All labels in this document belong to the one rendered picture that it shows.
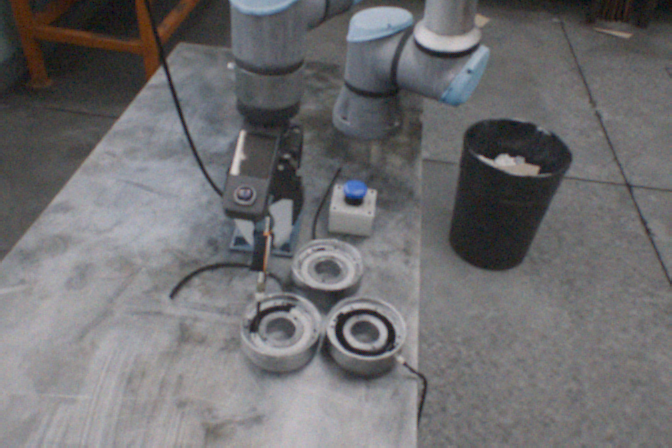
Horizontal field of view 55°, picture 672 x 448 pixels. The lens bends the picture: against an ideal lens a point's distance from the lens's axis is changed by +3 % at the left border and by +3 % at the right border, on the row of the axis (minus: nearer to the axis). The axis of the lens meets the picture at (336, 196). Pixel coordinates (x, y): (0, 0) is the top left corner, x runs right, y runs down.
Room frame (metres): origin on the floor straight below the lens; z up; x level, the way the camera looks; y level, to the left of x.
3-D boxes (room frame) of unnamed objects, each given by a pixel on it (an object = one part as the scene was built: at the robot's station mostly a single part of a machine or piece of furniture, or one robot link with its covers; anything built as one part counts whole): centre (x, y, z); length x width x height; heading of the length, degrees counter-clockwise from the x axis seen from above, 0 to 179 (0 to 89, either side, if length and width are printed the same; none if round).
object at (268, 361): (0.54, 0.05, 0.82); 0.10 x 0.10 x 0.04
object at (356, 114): (1.14, -0.05, 0.85); 0.15 x 0.15 x 0.10
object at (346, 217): (0.81, -0.03, 0.82); 0.08 x 0.07 x 0.05; 176
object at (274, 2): (0.61, 0.08, 1.23); 0.09 x 0.08 x 0.11; 152
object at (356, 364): (0.54, -0.06, 0.82); 0.10 x 0.10 x 0.04
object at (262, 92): (0.61, 0.09, 1.15); 0.08 x 0.08 x 0.05
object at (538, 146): (1.71, -0.55, 0.21); 0.34 x 0.34 x 0.43
